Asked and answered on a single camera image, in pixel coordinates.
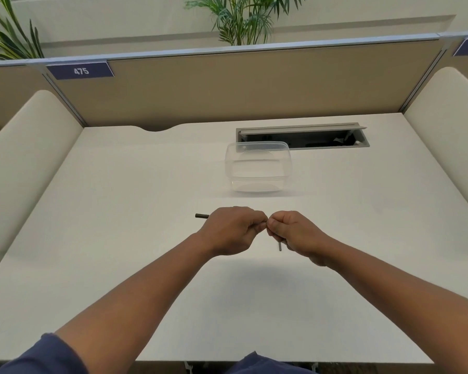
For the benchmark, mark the person's left hand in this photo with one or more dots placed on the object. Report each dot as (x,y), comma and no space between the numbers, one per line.
(228,231)

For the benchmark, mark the person's right hand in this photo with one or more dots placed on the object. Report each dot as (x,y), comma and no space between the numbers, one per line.
(302,237)

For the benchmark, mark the white pen with black cap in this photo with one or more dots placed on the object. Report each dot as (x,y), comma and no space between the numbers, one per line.
(201,216)

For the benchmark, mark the clear plastic container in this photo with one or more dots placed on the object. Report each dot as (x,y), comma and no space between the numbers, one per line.
(257,167)

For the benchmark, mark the person's right forearm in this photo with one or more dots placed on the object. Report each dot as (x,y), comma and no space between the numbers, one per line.
(405,292)

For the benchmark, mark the person's left forearm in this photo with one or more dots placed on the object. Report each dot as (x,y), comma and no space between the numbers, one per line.
(132,303)

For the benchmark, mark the person's blue shirt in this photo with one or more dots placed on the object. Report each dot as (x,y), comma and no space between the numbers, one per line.
(47,358)

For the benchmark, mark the tan desk partition panel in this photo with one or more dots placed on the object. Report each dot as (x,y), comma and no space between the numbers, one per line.
(238,85)

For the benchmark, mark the cream side divider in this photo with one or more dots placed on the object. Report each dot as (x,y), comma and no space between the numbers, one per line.
(448,128)
(27,163)

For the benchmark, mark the green potted plant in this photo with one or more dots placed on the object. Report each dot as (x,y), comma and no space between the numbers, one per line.
(242,19)
(11,38)

